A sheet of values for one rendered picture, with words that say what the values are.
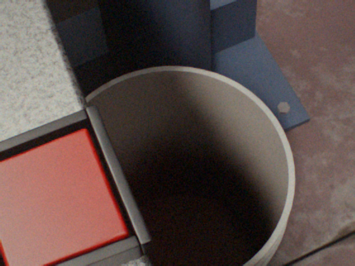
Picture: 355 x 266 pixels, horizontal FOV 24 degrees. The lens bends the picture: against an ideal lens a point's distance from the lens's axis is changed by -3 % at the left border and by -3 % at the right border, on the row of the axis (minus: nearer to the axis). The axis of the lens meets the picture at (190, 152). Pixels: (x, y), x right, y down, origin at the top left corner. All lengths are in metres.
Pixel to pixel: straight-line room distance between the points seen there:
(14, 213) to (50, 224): 0.02
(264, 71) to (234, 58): 0.06
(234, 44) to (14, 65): 1.08
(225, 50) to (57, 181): 1.12
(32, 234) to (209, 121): 0.78
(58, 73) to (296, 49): 1.11
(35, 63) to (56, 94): 0.02
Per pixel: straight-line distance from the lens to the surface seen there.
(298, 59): 1.52
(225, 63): 1.49
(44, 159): 0.41
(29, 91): 0.44
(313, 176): 1.42
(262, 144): 1.10
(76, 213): 0.39
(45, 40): 0.46
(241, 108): 1.09
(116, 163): 0.40
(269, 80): 1.48
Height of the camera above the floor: 1.29
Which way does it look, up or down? 65 degrees down
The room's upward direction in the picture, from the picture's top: 4 degrees counter-clockwise
